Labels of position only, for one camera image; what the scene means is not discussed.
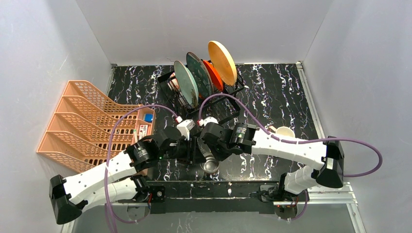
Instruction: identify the stainless steel cup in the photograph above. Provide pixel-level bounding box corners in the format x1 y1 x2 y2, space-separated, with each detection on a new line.
200 153 220 174

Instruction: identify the black wire dish rack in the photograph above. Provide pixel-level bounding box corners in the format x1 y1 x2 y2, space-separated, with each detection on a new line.
157 59 244 129

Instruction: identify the orange red plate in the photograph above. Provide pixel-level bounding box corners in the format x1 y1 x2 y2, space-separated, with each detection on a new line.
203 60 223 92

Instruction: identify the mint green flower plate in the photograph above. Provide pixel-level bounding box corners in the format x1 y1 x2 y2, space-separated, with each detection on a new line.
173 60 199 108

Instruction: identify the dark teal plate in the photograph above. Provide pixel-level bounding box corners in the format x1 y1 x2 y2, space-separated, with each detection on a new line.
186 52 213 100

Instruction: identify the orange patterned bowl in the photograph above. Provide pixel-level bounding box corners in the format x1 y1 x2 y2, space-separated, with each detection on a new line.
168 72 180 93

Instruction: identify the yellow plate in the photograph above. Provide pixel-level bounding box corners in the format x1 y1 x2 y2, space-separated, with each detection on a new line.
207 41 238 86

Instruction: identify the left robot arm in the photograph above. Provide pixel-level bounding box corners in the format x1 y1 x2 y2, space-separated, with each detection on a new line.
49 126 206 225

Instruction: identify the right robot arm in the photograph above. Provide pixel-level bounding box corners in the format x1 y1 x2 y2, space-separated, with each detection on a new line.
200 122 344 195

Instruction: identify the red white card box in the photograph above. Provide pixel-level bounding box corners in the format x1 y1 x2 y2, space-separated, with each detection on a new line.
138 124 148 139

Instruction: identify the blue eraser block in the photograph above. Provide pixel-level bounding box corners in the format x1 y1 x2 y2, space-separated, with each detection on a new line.
143 113 154 123

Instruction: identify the pink mug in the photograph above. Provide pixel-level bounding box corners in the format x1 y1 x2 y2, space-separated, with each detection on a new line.
268 126 295 138

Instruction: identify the orange file organizer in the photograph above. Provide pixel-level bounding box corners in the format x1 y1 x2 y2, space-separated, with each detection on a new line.
37 81 136 173

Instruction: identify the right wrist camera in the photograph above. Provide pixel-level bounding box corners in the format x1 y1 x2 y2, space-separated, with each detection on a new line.
198 116 219 127

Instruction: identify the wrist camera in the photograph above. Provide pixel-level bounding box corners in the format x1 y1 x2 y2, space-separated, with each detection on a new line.
176 119 196 141
198 116 219 127

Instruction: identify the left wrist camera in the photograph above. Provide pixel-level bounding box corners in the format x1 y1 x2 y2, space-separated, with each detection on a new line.
176 119 196 141

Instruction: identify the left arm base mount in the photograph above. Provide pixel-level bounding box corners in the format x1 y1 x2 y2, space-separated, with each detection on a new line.
117 175 166 204

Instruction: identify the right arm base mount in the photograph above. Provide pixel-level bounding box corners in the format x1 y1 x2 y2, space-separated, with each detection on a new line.
249 183 309 221

